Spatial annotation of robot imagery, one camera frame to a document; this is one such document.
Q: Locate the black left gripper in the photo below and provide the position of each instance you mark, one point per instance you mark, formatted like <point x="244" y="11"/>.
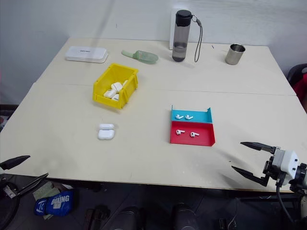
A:
<point x="7" y="189"/>

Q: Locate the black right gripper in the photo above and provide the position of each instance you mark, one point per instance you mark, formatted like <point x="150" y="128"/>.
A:
<point x="269" y="167"/>

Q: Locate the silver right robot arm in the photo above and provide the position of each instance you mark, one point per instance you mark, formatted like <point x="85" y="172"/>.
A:
<point x="302" y="173"/>

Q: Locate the white earbud case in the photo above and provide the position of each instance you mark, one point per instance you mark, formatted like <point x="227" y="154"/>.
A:
<point x="105" y="134"/>

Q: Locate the yellow plastic bin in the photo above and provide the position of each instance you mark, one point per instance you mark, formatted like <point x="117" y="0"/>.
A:
<point x="105" y="79"/>

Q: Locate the flat white rectangular box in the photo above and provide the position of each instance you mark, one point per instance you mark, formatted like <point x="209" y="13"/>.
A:
<point x="86" y="54"/>

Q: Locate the green paper pad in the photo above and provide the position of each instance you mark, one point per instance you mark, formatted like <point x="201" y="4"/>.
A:
<point x="44" y="189"/>

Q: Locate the blue boxing glove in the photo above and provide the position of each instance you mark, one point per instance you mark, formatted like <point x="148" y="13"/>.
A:
<point x="56" y="203"/>

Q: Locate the red plastic tray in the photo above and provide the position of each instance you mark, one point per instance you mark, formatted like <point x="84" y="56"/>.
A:
<point x="206" y="135"/>

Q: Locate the dark furniture piece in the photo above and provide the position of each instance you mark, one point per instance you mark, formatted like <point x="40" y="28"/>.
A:
<point x="7" y="115"/>

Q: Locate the white earbud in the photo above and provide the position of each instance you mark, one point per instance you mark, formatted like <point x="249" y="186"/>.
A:
<point x="179" y="132"/>
<point x="193" y="134"/>
<point x="178" y="117"/>
<point x="188" y="117"/>

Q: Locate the blue plastic tray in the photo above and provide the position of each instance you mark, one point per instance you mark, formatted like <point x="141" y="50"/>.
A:
<point x="201" y="118"/>

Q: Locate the red cloth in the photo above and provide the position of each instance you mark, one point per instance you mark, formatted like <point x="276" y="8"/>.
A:
<point x="301" y="91"/>

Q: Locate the brown object on floor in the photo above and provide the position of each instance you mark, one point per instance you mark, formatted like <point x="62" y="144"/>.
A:
<point x="97" y="218"/>

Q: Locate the dark rounded shape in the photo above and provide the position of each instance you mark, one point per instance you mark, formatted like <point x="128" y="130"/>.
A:
<point x="124" y="219"/>
<point x="187" y="218"/>

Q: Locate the black chair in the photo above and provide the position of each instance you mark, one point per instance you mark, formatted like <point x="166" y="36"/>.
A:
<point x="296" y="72"/>

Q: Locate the stainless steel cup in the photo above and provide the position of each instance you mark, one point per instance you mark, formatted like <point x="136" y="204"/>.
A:
<point x="234" y="55"/>

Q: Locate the grey bottle with black cap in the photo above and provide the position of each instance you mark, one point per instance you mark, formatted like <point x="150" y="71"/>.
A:
<point x="181" y="36"/>

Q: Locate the green plastic scoop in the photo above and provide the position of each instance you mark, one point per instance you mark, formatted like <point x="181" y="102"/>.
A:
<point x="146" y="57"/>

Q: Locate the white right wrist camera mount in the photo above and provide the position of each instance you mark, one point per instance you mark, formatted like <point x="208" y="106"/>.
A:
<point x="286" y="160"/>

